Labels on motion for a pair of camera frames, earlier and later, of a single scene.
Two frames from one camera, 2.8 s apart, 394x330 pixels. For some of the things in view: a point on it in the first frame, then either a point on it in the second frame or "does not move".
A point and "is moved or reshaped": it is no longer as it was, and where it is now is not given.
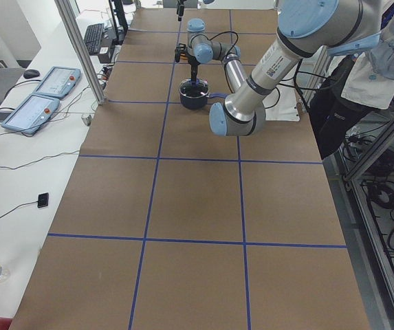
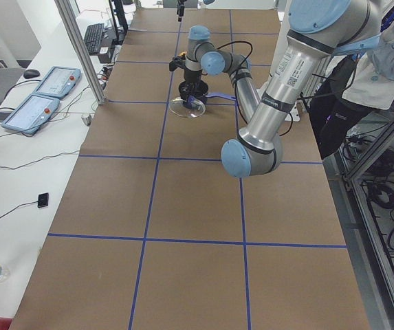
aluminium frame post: [73, 31] does not move
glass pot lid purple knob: [190, 89] is moved or reshaped
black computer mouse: [29, 73] does not move
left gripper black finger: [180, 10] does not move
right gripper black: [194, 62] to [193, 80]
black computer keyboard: [93, 36] does not move
